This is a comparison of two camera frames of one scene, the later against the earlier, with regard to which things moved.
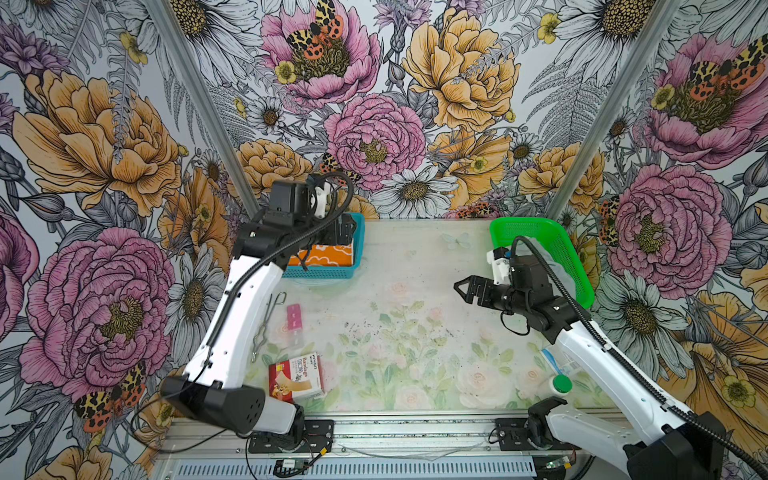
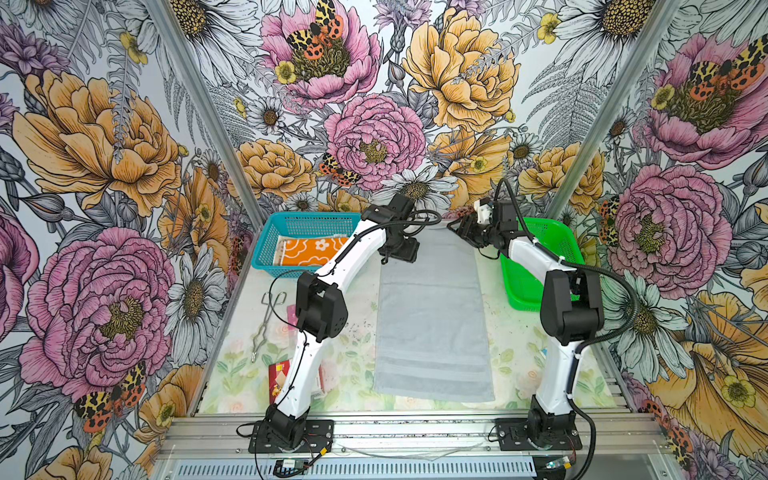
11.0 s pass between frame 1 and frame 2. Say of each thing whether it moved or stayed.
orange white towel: stayed
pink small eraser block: stayed
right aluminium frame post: stayed
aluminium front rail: stayed
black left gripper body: moved
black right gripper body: moved
